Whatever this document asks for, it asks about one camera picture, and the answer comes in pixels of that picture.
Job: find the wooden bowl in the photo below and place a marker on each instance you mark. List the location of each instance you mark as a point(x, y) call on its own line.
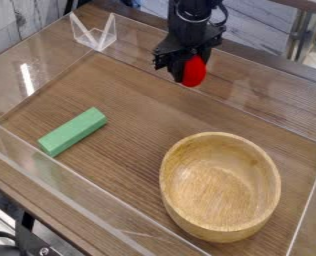
point(219, 186)

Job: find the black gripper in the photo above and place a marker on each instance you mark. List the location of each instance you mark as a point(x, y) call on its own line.
point(171, 53)

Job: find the green rectangular block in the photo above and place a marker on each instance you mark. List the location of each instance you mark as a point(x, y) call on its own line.
point(58, 140)

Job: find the black table leg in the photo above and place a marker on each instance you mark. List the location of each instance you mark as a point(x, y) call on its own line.
point(30, 244)

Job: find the clear acrylic tray wall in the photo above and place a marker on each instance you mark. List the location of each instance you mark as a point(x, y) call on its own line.
point(102, 225)

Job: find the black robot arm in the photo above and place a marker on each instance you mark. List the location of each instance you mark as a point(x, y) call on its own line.
point(195, 26)

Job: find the red plush strawberry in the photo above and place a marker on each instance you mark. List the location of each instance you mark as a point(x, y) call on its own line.
point(194, 71)

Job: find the clear acrylic corner bracket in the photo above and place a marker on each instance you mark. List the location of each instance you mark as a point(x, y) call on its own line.
point(94, 38)

